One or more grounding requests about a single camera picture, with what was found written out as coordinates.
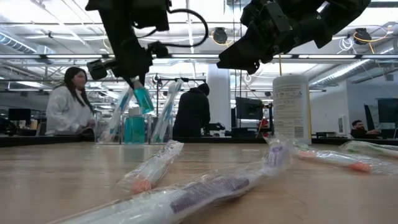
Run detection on purple white wrapped toothbrush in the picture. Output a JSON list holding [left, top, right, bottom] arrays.
[[46, 136, 295, 224]]

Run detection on green white toothbrush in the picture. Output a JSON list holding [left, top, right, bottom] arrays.
[[339, 140, 398, 158]]

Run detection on person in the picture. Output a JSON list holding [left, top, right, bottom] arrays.
[[172, 82, 211, 138], [45, 66, 96, 138], [350, 119, 382, 139]]

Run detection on black monitor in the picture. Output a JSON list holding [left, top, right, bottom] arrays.
[[377, 98, 398, 124], [8, 108, 32, 122], [235, 96, 265, 121]]

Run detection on white wipes canister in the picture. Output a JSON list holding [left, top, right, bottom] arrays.
[[272, 73, 312, 146]]

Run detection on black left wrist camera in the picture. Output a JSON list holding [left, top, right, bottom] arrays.
[[147, 41, 171, 59]]

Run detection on orange white toothbrush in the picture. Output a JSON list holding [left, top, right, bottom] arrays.
[[116, 139, 185, 195], [295, 148, 398, 175]]

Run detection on black camera cable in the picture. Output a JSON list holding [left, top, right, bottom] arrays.
[[136, 8, 210, 49]]

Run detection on teal mouthwash bottle white cap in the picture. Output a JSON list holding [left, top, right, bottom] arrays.
[[132, 77, 155, 115], [124, 106, 146, 145]]

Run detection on clear acrylic organizer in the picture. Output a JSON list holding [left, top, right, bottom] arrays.
[[95, 110, 175, 146]]

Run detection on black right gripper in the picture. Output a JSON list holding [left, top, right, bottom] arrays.
[[216, 0, 332, 76]]

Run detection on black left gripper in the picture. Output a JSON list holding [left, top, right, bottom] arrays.
[[86, 18, 156, 82]]

